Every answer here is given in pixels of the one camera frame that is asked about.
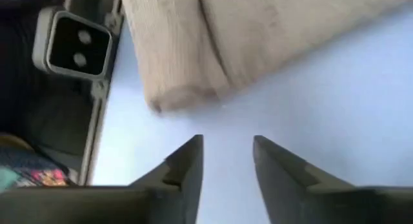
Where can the grey-framed two-lens camera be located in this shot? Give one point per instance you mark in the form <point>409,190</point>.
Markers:
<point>77,44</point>

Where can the grey-brown terry towel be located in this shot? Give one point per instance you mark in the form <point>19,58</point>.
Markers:
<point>226,40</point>

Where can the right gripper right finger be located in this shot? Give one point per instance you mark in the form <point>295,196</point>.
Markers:
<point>322,208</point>

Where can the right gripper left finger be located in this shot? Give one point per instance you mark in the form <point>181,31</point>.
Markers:
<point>96,208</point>

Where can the colourful patterned fabric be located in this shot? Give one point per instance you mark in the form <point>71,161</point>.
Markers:
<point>32,175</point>

